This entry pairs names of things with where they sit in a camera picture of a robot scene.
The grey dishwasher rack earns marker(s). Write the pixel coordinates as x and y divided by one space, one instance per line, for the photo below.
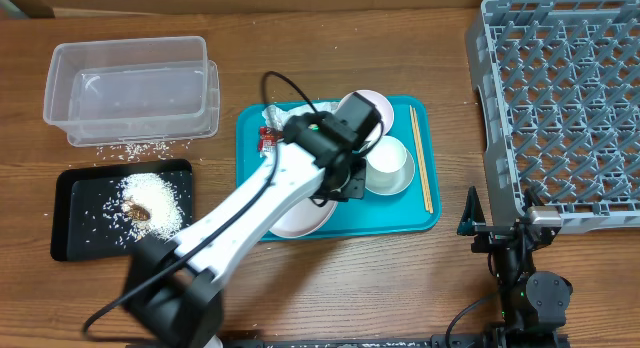
558 82

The spilled rice on table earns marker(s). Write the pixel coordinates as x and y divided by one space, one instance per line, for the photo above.
137 152

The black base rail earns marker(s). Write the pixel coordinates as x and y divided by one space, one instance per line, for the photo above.
435 341

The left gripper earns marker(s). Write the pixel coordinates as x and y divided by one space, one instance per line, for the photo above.
356 184

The black plastic tray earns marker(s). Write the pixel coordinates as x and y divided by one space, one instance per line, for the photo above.
79 230

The white rice pile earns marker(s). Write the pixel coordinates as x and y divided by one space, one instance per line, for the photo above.
157 196

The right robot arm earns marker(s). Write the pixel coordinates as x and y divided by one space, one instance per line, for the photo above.
533 303

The red snack wrapper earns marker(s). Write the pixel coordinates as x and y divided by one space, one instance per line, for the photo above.
268 139

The grey green bowl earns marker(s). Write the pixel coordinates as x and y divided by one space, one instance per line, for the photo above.
390 183

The brown food scrap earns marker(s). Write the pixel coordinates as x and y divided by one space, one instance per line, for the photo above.
135 212

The white round plate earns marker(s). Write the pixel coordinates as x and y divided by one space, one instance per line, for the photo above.
303 219

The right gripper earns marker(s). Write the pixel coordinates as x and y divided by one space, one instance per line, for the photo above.
491 235

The clear plastic bin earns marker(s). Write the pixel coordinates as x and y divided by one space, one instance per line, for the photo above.
133 90

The teal serving tray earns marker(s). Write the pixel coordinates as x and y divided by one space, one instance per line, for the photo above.
374 214

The white pink bowl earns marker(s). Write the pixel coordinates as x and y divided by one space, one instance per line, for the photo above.
385 109

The small white cup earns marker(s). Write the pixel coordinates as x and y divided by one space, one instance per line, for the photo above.
388 155

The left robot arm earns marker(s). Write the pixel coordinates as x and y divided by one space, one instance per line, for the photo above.
174 288

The white napkin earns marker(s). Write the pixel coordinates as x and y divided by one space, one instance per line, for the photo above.
276 117

